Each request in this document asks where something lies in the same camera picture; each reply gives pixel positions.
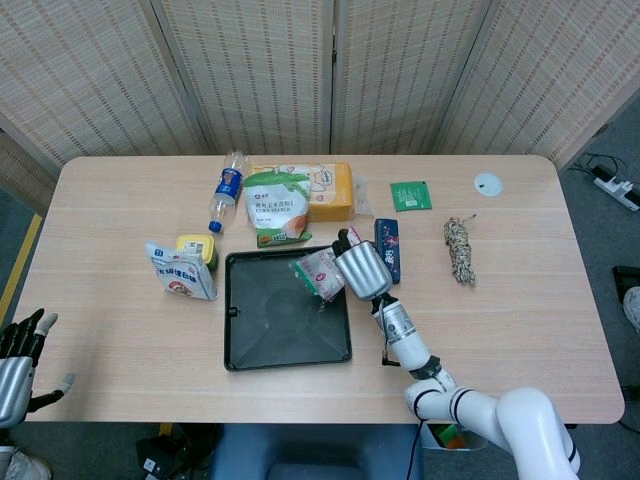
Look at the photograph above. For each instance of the pink white snack packet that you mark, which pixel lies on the pink white snack packet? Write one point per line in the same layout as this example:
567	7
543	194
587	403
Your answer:
322	275

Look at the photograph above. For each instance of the clear plastic bottle blue label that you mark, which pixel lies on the clear plastic bottle blue label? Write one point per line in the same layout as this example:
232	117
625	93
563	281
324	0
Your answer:
227	187

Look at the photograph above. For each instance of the white shoe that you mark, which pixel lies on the white shoe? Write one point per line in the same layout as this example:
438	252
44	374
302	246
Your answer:
633	307
27	465

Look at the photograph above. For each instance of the woven bamboo folding screen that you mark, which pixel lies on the woven bamboo folding screen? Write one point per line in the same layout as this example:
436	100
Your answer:
250	75

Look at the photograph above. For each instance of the dark blue patterned box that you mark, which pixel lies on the dark blue patterned box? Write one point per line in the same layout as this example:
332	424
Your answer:
390	240

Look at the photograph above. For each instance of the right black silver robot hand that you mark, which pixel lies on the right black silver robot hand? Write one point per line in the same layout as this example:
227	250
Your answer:
365	272

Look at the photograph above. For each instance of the blue padded seat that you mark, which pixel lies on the blue padded seat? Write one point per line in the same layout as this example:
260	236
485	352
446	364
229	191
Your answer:
315	455

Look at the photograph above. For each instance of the white power strip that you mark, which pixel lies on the white power strip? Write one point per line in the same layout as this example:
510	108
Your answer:
617	187

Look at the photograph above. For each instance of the green flat sachet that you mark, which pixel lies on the green flat sachet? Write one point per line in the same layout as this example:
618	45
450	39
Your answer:
411	196

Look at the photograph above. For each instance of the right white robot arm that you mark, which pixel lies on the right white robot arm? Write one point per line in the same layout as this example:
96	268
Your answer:
525	420

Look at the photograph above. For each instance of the black floor stand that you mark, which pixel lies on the black floor stand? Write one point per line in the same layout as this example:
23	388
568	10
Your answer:
627	280

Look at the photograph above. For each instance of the green white corn starch bag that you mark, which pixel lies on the green white corn starch bag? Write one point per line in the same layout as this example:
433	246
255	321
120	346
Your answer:
275	210

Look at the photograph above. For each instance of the yellow tissue pack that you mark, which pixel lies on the yellow tissue pack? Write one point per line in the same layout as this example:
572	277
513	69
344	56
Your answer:
335	195

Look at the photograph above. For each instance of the clear box colourful contents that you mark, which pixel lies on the clear box colourful contents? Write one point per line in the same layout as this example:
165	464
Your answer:
445	437

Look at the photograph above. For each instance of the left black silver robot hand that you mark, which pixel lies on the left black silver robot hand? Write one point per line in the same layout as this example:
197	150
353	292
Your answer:
15	385

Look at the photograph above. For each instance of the white round table grommet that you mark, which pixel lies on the white round table grommet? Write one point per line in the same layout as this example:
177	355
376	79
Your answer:
488	183

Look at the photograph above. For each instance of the black floor device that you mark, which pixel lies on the black floor device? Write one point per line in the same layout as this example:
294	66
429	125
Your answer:
160	452

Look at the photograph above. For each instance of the green container yellow lid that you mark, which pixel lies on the green container yellow lid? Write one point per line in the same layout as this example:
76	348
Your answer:
197	244

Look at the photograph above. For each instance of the white sugar bag blue text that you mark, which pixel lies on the white sugar bag blue text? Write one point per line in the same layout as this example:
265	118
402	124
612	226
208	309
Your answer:
182	277

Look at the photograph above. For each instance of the black square plastic tray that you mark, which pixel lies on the black square plastic tray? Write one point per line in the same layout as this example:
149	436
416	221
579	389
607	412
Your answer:
270	325

